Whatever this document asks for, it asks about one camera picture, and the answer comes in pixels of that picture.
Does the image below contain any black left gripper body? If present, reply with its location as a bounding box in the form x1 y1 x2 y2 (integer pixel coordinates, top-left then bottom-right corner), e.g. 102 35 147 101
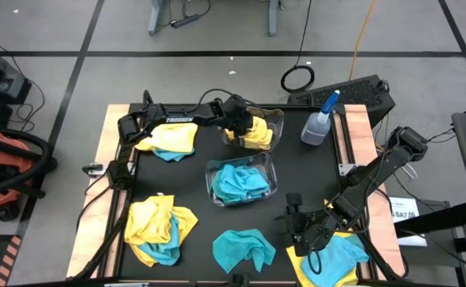
221 94 254 137

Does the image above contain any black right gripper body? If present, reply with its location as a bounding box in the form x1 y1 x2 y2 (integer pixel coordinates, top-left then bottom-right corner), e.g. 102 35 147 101
284 206 339 246

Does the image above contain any yellow microfiber towel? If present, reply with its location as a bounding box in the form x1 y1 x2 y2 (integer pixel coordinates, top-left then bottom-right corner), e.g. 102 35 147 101
124 195 176 245
123 205 199 268
286 233 359 287
135 122 199 155
224 116 274 151

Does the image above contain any blue microfiber towel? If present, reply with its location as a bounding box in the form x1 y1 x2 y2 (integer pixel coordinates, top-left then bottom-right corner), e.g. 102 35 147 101
211 163 271 205
136 213 182 267
300 234 370 286
152 147 196 163

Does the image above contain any teal microfiber towel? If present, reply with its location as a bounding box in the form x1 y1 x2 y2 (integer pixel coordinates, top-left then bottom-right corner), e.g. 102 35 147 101
212 229 276 274

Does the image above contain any clear plastic basket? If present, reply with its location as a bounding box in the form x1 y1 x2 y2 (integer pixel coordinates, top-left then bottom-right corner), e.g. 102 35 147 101
205 151 278 207
217 106 285 153

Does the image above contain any spray bottle with blue nozzle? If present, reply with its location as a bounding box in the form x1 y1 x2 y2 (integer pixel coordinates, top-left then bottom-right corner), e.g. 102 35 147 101
300 89 341 147

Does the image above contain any white paper sign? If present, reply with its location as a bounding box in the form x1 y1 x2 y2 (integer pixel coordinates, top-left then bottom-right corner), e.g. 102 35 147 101
387 196 428 247

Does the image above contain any grey desk leg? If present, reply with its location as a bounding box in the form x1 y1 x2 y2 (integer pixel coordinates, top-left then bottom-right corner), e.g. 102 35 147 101
147 0 168 36
267 0 278 37

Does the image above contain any black power strip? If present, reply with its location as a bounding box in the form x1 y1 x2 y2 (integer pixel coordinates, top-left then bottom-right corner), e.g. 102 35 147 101
170 14 201 29

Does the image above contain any black perforated computer tower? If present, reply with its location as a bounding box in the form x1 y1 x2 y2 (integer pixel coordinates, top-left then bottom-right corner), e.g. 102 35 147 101
287 74 397 129

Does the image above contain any black floor beam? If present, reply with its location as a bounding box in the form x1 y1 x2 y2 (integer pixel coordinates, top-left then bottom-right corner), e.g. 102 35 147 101
394 201 466 240

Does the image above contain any orange and black shop vacuum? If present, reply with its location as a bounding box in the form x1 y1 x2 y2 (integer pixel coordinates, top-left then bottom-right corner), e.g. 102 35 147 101
0 123 58 222

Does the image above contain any black equipment box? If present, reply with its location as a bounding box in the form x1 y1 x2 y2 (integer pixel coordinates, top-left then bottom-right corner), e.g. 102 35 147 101
0 37 33 128

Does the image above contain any black coiled cable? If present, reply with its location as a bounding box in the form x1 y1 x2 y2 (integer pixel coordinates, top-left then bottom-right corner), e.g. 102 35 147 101
280 0 316 95

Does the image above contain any black aluminium rig frame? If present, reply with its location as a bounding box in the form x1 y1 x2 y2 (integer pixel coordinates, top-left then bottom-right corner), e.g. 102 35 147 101
67 89 407 287

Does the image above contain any orange extension cable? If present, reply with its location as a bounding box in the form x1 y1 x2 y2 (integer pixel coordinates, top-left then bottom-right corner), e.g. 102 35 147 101
348 0 377 81

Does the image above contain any black vacuum hose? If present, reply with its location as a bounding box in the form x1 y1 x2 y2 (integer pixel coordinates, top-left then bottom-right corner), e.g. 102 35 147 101
0 127 54 197

